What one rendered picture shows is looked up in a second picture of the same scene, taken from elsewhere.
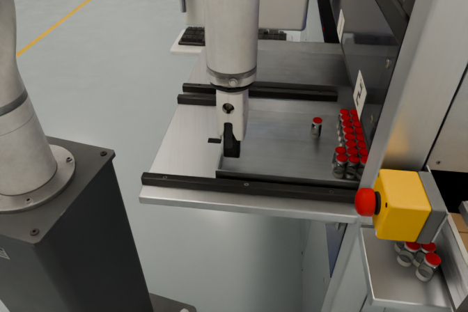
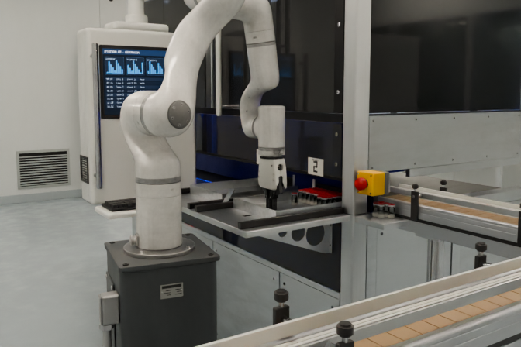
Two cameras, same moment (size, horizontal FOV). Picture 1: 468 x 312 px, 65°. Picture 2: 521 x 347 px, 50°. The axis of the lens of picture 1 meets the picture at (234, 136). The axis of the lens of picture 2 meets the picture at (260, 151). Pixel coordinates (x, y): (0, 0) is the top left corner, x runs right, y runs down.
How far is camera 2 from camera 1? 1.38 m
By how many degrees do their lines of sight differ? 49
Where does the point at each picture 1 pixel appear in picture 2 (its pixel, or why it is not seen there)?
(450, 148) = (374, 159)
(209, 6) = (270, 115)
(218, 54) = (274, 137)
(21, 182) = (178, 236)
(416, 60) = (355, 121)
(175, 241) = not seen: outside the picture
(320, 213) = (334, 218)
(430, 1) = (353, 100)
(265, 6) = not seen: hidden behind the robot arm
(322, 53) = (242, 187)
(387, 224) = (374, 185)
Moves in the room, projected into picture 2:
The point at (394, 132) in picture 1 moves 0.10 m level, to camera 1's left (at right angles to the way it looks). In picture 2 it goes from (355, 155) to (334, 156)
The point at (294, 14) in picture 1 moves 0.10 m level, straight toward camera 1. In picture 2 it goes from (188, 180) to (196, 183)
